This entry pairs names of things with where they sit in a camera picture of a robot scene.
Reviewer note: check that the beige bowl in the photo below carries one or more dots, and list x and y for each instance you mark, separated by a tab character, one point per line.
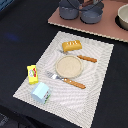
123	16

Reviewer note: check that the beige woven placemat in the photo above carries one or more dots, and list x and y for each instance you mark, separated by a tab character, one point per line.
66	101

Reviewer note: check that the brown toy sausage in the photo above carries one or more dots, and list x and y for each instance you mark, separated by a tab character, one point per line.
89	2

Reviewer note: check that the grey pot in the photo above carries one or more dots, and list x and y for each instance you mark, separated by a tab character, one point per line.
91	14
68	9

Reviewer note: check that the light blue milk carton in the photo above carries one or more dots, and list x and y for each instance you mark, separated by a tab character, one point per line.
40	92

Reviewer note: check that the orange toy bread loaf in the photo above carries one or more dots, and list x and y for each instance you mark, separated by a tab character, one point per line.
71	45

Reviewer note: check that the round wooden plate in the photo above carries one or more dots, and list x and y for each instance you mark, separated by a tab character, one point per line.
69	66

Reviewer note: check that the yellow toy butter box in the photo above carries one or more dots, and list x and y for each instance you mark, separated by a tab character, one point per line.
32	74

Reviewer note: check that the fork with wooden handle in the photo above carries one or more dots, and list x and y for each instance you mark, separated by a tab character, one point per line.
66	80

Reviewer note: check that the knife with wooden handle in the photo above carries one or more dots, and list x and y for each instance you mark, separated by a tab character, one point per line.
80	56

